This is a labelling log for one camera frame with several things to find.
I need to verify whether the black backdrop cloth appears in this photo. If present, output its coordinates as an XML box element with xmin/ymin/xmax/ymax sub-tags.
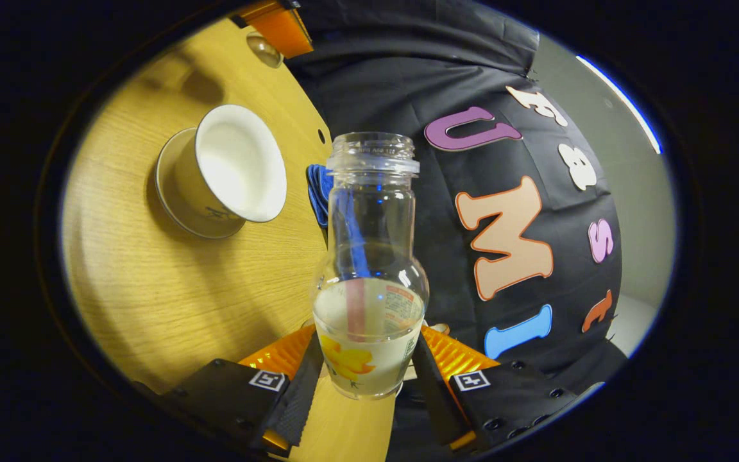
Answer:
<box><xmin>286</xmin><ymin>0</ymin><xmax>627</xmax><ymax>462</ymax></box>

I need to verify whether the white teacup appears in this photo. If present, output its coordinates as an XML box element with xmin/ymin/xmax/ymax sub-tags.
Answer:
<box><xmin>173</xmin><ymin>105</ymin><xmax>288</xmax><ymax>235</ymax></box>

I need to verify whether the blue folded towel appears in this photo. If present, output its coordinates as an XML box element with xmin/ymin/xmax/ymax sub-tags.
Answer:
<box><xmin>306</xmin><ymin>164</ymin><xmax>335</xmax><ymax>228</ymax></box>

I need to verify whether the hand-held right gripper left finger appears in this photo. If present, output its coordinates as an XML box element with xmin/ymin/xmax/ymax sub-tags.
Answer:
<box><xmin>164</xmin><ymin>330</ymin><xmax>325</xmax><ymax>458</ymax></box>

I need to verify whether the cream teacup lid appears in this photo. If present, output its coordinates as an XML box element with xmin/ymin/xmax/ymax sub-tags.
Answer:
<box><xmin>246</xmin><ymin>32</ymin><xmax>284</xmax><ymax>69</ymax></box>

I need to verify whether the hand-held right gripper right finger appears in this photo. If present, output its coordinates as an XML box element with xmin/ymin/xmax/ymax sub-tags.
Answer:
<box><xmin>411</xmin><ymin>324</ymin><xmax>579</xmax><ymax>453</ymax></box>

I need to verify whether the clear water bottle yellow label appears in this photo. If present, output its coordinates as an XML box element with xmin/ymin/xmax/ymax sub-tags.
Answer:
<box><xmin>310</xmin><ymin>132</ymin><xmax>430</xmax><ymax>402</ymax></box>

